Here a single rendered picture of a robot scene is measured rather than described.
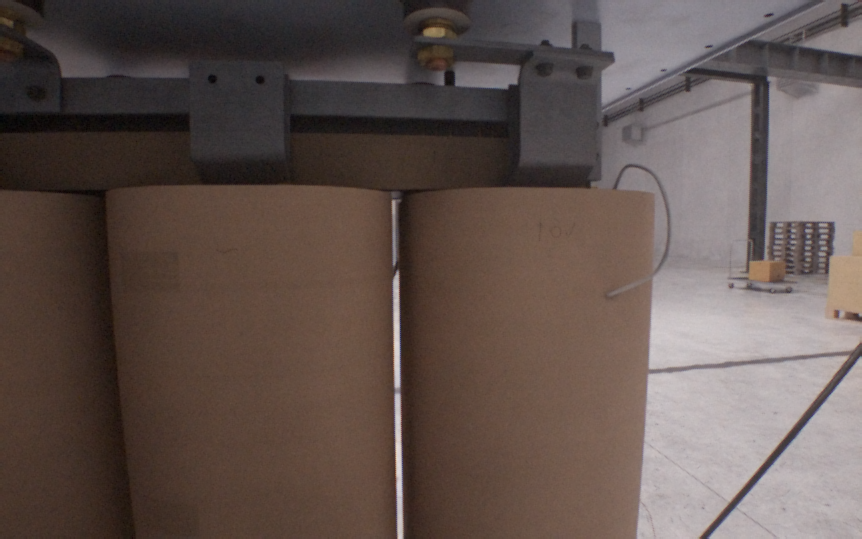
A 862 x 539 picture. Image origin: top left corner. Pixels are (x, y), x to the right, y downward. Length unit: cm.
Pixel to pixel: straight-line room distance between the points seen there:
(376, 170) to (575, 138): 30
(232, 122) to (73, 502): 58
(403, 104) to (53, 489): 73
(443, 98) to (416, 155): 10
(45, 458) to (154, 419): 18
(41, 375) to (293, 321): 36
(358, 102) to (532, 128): 25
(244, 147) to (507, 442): 54
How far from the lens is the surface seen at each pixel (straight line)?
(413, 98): 68
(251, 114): 63
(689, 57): 104
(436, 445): 71
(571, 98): 70
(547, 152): 66
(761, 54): 1301
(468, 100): 70
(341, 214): 58
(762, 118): 1351
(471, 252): 60
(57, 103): 78
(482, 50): 63
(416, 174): 71
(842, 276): 666
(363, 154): 70
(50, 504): 83
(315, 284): 57
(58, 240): 76
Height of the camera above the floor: 101
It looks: 5 degrees down
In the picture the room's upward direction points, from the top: straight up
